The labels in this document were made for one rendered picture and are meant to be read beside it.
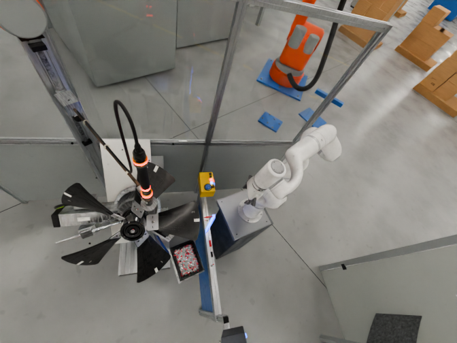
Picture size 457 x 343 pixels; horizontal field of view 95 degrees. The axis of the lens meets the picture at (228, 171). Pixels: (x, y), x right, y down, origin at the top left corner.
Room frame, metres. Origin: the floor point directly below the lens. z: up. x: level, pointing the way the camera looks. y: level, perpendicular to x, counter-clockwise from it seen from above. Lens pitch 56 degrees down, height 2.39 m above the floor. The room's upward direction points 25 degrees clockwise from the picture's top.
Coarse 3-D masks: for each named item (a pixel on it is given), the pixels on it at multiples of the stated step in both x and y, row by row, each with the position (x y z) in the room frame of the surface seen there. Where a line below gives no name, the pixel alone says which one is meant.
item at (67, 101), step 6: (60, 90) 0.57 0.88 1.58; (66, 90) 0.59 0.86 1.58; (54, 96) 0.53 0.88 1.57; (60, 96) 0.54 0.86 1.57; (66, 96) 0.56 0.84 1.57; (72, 96) 0.57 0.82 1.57; (60, 102) 0.51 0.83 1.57; (66, 102) 0.52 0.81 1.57; (72, 102) 0.54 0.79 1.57; (78, 102) 0.56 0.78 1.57; (66, 108) 0.50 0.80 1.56; (72, 108) 0.52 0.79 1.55; (78, 108) 0.55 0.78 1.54; (72, 114) 0.51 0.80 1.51
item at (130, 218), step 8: (128, 216) 0.26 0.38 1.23; (136, 216) 0.27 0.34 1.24; (144, 216) 0.31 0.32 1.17; (128, 224) 0.22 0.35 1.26; (136, 224) 0.24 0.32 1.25; (144, 224) 0.26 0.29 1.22; (120, 232) 0.18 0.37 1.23; (128, 232) 0.19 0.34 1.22; (136, 232) 0.21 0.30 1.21; (144, 232) 0.23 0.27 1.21; (128, 240) 0.16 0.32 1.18
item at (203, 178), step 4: (200, 172) 0.78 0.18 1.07; (204, 172) 0.80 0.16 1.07; (208, 172) 0.81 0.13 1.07; (200, 176) 0.75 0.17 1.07; (204, 176) 0.77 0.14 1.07; (208, 176) 0.78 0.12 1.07; (212, 176) 0.79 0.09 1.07; (200, 180) 0.72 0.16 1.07; (204, 180) 0.73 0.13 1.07; (208, 180) 0.75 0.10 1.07; (200, 184) 0.70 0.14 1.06; (204, 184) 0.70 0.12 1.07; (212, 184) 0.73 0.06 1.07; (200, 188) 0.68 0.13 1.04; (204, 188) 0.68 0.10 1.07; (212, 188) 0.71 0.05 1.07; (200, 192) 0.66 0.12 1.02; (204, 192) 0.65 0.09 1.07; (208, 192) 0.67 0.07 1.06; (212, 192) 0.68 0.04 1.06; (200, 196) 0.65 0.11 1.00; (204, 196) 0.66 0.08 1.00; (208, 196) 0.67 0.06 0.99; (212, 196) 0.69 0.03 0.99
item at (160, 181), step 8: (152, 168) 0.48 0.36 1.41; (160, 168) 0.49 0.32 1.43; (152, 176) 0.45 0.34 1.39; (160, 176) 0.46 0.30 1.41; (168, 176) 0.47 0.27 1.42; (152, 184) 0.42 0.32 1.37; (160, 184) 0.43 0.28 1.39; (168, 184) 0.44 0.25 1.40; (136, 192) 0.38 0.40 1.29; (152, 192) 0.39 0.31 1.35; (160, 192) 0.40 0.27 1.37; (136, 200) 0.34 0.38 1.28
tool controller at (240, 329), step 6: (228, 330) -0.01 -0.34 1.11; (234, 330) 0.00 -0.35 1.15; (240, 330) 0.01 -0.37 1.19; (222, 336) -0.04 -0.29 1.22; (228, 336) -0.03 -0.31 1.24; (234, 336) -0.02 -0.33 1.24; (240, 336) -0.01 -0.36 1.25; (222, 342) -0.05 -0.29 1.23; (228, 342) -0.05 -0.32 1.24; (234, 342) -0.04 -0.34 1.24; (240, 342) -0.03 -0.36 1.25; (246, 342) -0.02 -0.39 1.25
